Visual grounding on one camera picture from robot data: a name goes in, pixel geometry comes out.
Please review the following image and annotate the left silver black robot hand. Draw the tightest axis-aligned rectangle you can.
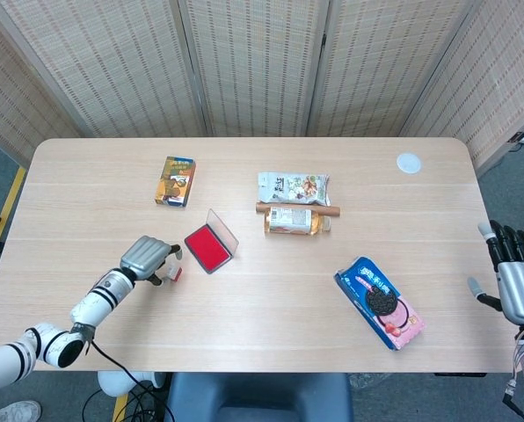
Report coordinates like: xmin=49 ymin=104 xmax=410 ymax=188
xmin=119 ymin=235 xmax=184 ymax=287

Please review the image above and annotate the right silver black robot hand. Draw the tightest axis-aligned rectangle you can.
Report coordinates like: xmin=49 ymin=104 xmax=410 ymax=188
xmin=467 ymin=219 xmax=524 ymax=326

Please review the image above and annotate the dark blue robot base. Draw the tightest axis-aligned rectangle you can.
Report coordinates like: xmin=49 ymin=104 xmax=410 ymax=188
xmin=163 ymin=372 xmax=354 ymax=422

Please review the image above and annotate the red ink pad case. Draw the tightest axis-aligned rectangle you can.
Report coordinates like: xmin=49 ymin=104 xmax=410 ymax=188
xmin=183 ymin=208 xmax=240 ymax=275

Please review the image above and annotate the orange yellow snack box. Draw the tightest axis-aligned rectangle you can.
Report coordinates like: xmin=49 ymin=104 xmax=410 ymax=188
xmin=154 ymin=156 xmax=197 ymax=208

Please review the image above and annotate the white rounded base foot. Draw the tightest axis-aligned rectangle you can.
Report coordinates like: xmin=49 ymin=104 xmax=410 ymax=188
xmin=97 ymin=371 xmax=165 ymax=399

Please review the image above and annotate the blue pink cookie box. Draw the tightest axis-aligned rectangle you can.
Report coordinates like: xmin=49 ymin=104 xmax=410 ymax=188
xmin=334 ymin=256 xmax=426 ymax=352

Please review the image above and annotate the amber tea bottle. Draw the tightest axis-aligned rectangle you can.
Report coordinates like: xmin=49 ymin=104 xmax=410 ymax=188
xmin=263 ymin=207 xmax=333 ymax=237

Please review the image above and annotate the white round grommet cover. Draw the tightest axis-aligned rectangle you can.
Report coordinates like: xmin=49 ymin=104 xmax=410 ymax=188
xmin=396 ymin=152 xmax=423 ymax=175

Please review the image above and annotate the white snack bag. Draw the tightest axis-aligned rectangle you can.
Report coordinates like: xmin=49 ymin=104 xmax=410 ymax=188
xmin=257 ymin=171 xmax=331 ymax=207

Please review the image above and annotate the woven folding screen panel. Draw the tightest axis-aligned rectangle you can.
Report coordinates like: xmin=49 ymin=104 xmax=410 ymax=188
xmin=0 ymin=0 xmax=211 ymax=139
xmin=0 ymin=0 xmax=81 ymax=164
xmin=177 ymin=0 xmax=330 ymax=138
xmin=306 ymin=0 xmax=484 ymax=138
xmin=398 ymin=0 xmax=524 ymax=178

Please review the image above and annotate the wooden rolling pin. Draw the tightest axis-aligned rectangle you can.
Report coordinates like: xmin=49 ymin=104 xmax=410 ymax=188
xmin=255 ymin=201 xmax=341 ymax=218

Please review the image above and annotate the white sneaker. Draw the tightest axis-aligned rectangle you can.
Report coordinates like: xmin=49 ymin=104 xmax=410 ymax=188
xmin=0 ymin=399 xmax=42 ymax=422

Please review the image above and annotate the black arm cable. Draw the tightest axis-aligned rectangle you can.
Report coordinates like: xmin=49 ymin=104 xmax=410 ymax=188
xmin=84 ymin=337 xmax=176 ymax=422

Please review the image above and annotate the black floor cable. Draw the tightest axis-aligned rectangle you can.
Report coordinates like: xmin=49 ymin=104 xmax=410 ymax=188
xmin=82 ymin=381 xmax=171 ymax=422

